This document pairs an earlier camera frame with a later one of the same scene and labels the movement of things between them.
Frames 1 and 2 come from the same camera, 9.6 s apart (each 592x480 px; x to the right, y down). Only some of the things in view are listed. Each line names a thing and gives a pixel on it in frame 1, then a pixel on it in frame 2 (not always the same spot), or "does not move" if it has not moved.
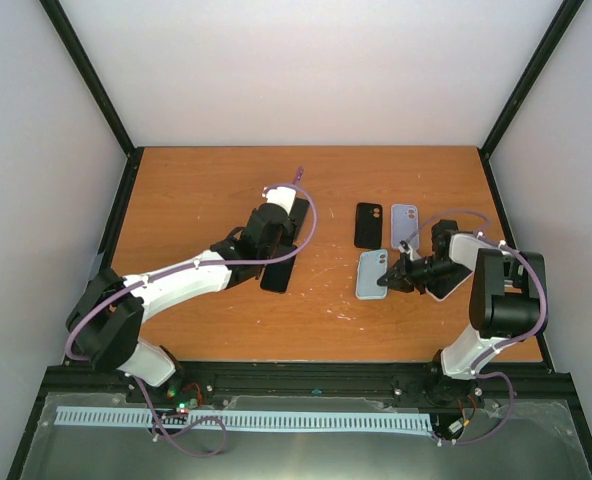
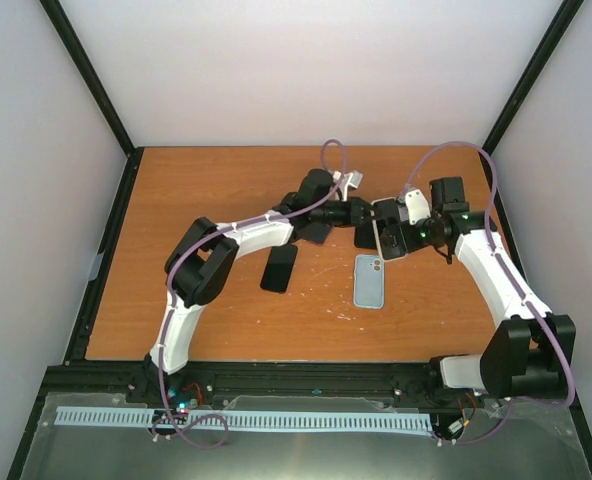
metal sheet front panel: x=537 y=442 does not move
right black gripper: x=396 y=284 -> x=408 y=240
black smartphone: x=298 y=178 -> x=317 y=232
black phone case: x=368 y=226 does not move
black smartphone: x=276 y=275 does not move
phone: x=443 y=279 -> x=389 y=228
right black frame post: x=563 y=18 does not move
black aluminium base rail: x=310 y=384 does not move
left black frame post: x=74 y=49 does not move
